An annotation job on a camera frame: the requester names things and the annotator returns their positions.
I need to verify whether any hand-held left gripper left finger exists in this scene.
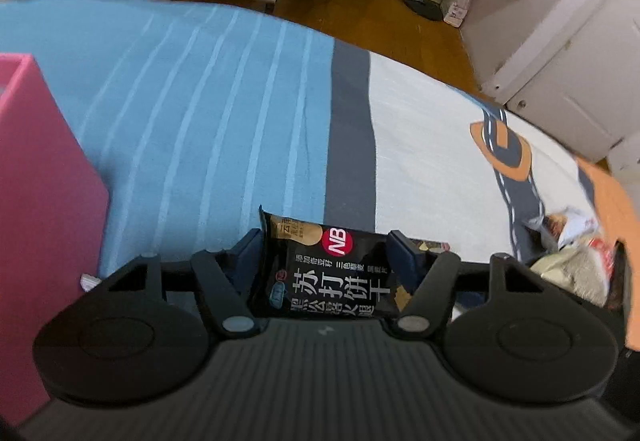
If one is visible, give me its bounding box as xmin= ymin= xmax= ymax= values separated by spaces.
xmin=107 ymin=228 xmax=263 ymax=340

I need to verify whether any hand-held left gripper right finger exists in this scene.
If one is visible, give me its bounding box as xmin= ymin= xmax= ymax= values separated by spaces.
xmin=387 ymin=230 xmax=546 ymax=340

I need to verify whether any black cracker packet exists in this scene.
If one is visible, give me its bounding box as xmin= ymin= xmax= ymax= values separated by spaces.
xmin=250 ymin=206 xmax=451 ymax=322

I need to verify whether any large beige snack bag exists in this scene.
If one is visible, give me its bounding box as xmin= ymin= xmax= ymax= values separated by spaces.
xmin=530 ymin=246 xmax=613 ymax=307

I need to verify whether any pink cardboard box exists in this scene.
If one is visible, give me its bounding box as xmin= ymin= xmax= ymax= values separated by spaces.
xmin=0 ymin=53 xmax=110 ymax=427

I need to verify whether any printed bed sheet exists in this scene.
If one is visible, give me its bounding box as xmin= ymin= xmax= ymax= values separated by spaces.
xmin=0 ymin=0 xmax=640 ymax=352

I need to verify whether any white and red snack packet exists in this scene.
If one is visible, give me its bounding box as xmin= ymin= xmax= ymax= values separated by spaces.
xmin=522 ymin=207 xmax=616 ymax=254

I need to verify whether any black round object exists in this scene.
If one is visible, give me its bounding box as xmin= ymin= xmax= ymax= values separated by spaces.
xmin=405 ymin=0 xmax=446 ymax=22

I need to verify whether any white door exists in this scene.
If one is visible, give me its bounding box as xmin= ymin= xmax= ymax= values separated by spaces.
xmin=460 ymin=0 xmax=640 ymax=162

